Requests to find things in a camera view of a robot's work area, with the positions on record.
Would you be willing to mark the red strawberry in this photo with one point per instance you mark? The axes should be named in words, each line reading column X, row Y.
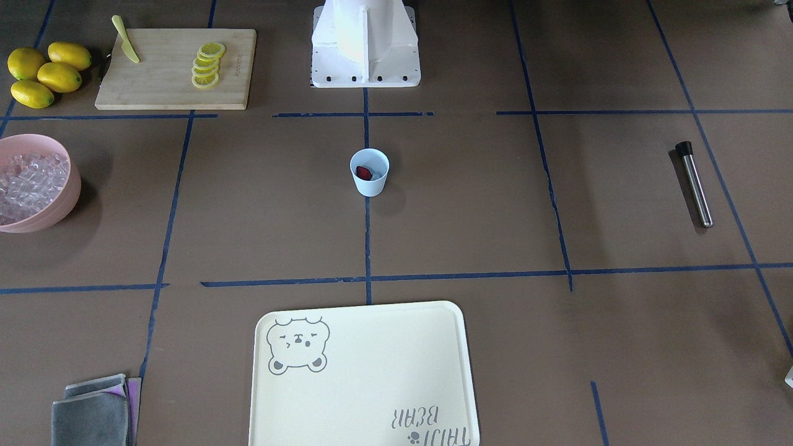
column 362, row 173

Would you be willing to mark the yellow-green knife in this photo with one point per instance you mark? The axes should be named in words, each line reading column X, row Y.
column 126, row 45

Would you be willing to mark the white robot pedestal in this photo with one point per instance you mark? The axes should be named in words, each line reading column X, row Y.
column 364, row 44

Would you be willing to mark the light blue cup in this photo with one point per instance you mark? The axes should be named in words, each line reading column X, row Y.
column 369, row 169

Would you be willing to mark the grey folded cloth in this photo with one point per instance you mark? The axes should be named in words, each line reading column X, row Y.
column 100, row 411

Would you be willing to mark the yellow lemon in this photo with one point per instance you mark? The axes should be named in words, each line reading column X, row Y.
column 59, row 77
column 32, row 94
column 73, row 54
column 25, row 62

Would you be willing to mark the cream bear tray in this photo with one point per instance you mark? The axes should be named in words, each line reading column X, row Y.
column 388, row 374

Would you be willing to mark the steel muddler black tip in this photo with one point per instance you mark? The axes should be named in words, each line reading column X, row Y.
column 684, row 151

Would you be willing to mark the pink bowl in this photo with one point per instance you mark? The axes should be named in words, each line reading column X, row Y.
column 65, row 200

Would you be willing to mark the lemon slices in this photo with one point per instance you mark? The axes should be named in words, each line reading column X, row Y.
column 205, row 71

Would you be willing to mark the wooden cutting board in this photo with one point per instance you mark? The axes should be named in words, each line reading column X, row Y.
column 162, row 80

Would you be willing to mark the clear ice cubes pile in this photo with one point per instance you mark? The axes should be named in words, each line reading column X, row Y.
column 29, row 183

